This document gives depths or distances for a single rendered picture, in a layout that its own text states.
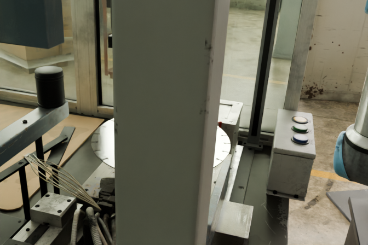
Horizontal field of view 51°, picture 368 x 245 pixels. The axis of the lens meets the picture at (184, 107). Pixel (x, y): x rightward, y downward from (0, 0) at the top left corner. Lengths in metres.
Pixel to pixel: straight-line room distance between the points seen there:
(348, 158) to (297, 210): 1.40
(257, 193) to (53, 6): 0.75
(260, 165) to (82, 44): 0.75
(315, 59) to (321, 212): 1.90
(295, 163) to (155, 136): 0.94
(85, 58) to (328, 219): 1.61
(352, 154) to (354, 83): 3.14
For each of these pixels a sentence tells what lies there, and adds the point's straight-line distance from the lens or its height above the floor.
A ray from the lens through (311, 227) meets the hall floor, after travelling 2.31.
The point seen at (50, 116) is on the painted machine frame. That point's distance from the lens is 0.86.
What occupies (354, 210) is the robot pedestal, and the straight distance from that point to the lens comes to 1.17.
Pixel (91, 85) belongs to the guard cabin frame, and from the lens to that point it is 1.49.
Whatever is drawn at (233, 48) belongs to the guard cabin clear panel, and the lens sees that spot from 1.30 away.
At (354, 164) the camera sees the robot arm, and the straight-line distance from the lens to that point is 1.02.
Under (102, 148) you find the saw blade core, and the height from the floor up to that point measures 0.95.
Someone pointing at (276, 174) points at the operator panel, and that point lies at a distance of 1.11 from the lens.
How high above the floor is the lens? 1.39
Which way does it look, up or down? 23 degrees down
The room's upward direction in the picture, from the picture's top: 3 degrees clockwise
